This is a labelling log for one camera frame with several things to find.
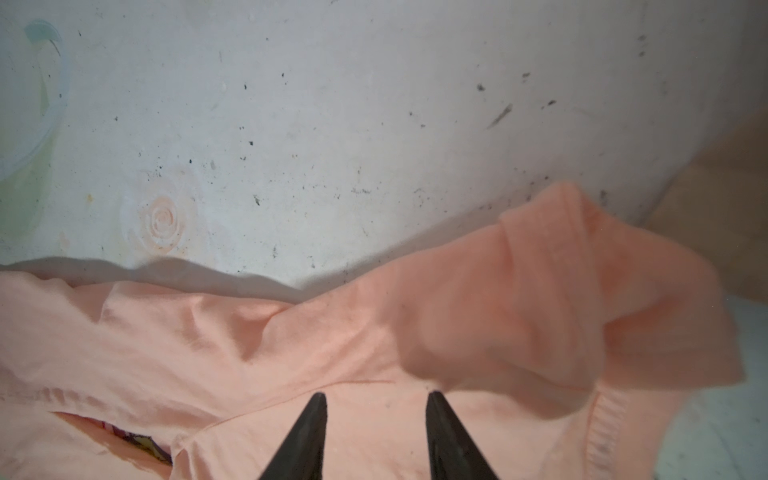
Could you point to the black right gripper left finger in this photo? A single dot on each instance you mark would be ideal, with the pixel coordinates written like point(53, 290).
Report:
point(301, 454)

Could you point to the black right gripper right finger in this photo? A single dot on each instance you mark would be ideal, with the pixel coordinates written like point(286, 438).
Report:
point(453, 455)

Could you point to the pink graphic t-shirt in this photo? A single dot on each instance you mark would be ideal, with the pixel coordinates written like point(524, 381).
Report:
point(565, 340)

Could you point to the beige drawstring garment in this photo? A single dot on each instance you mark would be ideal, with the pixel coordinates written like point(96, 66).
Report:
point(717, 206)

